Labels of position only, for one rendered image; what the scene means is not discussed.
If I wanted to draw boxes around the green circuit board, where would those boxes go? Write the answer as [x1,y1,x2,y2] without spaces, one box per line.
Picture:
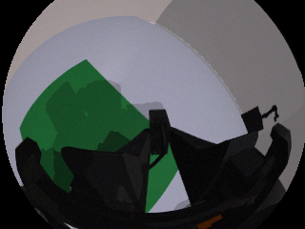
[20,60,178,213]

